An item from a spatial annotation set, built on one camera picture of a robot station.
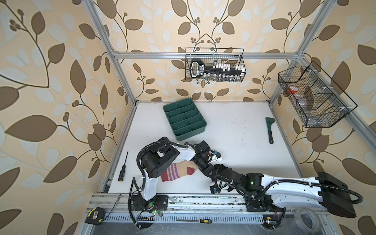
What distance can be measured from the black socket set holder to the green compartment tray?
29 centimetres

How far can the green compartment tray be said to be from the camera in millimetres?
982

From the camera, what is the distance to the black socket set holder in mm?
829

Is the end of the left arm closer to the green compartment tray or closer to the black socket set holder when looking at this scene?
the green compartment tray

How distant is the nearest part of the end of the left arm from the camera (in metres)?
0.78

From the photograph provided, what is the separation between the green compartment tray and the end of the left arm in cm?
19

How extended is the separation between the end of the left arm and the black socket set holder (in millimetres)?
404
